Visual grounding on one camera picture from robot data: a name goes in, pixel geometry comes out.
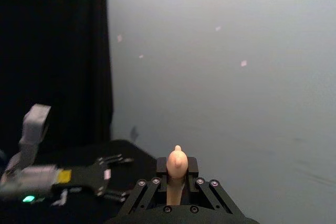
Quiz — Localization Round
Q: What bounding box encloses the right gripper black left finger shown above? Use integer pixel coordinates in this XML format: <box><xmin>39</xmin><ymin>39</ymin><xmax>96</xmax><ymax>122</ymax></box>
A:
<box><xmin>125</xmin><ymin>156</ymin><xmax>170</xmax><ymax>213</ymax></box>

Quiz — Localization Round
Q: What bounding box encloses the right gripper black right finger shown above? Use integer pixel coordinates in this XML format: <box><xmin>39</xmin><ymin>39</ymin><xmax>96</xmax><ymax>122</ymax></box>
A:
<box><xmin>181</xmin><ymin>156</ymin><xmax>237</xmax><ymax>214</ymax></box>

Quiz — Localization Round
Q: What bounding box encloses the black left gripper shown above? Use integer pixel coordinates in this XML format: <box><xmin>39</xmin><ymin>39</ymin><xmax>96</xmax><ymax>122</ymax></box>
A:
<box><xmin>53</xmin><ymin>154</ymin><xmax>135</xmax><ymax>204</ymax></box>

